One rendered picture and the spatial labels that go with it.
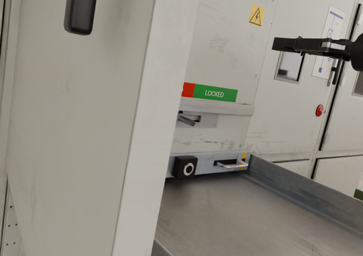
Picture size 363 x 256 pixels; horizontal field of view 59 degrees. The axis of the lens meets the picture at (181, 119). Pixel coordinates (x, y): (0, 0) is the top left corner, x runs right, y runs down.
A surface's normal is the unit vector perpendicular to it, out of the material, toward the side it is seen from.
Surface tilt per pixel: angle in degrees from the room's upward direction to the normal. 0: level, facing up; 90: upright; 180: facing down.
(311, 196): 90
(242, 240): 0
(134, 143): 90
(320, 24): 90
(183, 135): 90
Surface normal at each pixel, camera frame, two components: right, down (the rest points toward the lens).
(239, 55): 0.61, 0.25
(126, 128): -0.83, -0.06
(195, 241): 0.18, -0.97
